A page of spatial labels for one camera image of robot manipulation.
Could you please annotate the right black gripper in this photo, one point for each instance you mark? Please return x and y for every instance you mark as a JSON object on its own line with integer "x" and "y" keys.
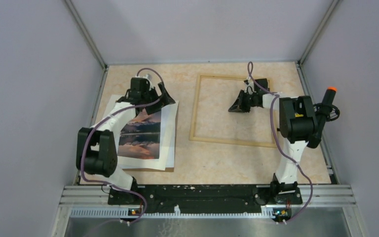
{"x": 239, "y": 106}

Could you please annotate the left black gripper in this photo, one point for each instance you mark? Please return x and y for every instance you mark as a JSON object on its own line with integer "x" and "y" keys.
{"x": 166, "y": 99}

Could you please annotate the cream mat board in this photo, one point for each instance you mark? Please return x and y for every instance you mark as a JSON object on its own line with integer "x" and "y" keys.
{"x": 168, "y": 137}

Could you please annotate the sunset landscape photo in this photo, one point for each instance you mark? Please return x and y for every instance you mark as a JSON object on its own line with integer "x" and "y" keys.
{"x": 140, "y": 138}

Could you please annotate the light wooden picture frame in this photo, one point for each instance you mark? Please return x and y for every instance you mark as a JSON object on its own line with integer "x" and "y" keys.
{"x": 212, "y": 122}

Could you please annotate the brown backing board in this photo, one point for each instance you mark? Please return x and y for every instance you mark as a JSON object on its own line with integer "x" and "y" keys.
{"x": 148, "y": 169}

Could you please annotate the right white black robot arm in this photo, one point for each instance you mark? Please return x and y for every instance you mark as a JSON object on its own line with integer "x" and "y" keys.
{"x": 297, "y": 123}

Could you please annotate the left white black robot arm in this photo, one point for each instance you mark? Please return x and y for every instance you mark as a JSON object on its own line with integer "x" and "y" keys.
{"x": 97, "y": 146}

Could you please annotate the black microphone orange tip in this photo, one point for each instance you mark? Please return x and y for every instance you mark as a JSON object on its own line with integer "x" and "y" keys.
{"x": 324, "y": 112}

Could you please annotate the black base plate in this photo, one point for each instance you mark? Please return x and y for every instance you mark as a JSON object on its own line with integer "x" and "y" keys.
{"x": 204, "y": 199}

